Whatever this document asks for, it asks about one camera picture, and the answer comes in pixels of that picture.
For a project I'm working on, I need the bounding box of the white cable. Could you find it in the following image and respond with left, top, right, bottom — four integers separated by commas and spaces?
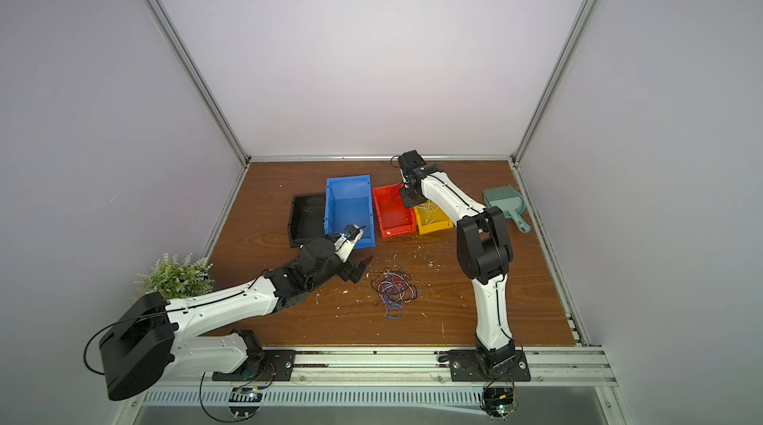
418, 201, 448, 228

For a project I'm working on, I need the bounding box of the coloured cable bundle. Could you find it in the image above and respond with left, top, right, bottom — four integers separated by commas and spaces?
370, 268, 423, 322

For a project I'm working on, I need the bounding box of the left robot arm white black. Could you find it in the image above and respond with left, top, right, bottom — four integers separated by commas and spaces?
93, 224, 367, 401

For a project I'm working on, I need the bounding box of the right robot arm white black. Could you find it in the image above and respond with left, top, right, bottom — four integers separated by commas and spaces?
399, 155, 517, 371

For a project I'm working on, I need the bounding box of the yellow plastic bin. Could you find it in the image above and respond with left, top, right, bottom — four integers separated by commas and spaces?
413, 201, 454, 236

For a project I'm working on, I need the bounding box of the red plastic bin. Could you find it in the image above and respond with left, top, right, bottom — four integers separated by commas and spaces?
372, 184, 417, 240

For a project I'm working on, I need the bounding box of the black plastic bin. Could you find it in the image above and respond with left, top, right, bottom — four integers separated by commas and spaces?
287, 194, 326, 248

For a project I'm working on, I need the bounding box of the blue plastic bin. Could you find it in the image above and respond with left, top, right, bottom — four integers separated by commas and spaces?
324, 175, 377, 249

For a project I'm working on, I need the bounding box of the green dustpan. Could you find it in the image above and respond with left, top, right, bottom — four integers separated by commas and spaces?
483, 186, 532, 234

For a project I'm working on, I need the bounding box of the left controller board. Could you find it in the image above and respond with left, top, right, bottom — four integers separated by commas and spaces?
228, 387, 264, 421

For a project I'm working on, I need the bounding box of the controller board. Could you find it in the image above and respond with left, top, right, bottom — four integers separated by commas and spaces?
480, 386, 519, 419
228, 387, 264, 421

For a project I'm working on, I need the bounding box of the small green potted plant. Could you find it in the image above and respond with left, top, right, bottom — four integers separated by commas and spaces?
136, 253, 214, 301

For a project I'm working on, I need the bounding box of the right controller board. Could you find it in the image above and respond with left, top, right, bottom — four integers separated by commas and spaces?
480, 386, 519, 419

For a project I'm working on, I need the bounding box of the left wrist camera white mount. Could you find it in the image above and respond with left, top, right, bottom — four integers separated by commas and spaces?
334, 224, 365, 263

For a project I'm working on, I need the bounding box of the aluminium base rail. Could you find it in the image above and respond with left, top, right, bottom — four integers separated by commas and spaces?
137, 347, 617, 412

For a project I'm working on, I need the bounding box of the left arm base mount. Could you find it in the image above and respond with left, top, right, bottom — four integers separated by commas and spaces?
212, 330, 296, 383

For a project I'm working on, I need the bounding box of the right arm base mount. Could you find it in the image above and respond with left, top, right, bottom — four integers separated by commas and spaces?
437, 348, 532, 383

